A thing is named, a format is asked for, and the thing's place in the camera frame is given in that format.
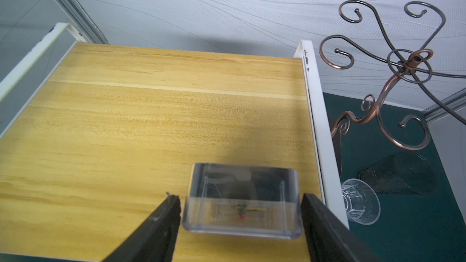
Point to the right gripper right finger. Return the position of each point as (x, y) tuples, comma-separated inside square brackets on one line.
[(328, 240)]

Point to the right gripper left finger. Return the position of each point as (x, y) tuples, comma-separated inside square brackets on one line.
[(154, 240)]

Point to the clear square alarm clock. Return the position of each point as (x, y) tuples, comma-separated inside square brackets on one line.
[(247, 201)]

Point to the wooden two-tier shelf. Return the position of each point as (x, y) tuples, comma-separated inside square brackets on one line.
[(112, 131)]

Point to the clear drinking glass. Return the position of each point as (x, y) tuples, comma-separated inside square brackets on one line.
[(361, 202)]

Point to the dark tinted glass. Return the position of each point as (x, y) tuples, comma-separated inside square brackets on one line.
[(403, 173)]

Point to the copper wire cup stand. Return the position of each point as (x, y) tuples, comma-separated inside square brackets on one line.
[(405, 65)]

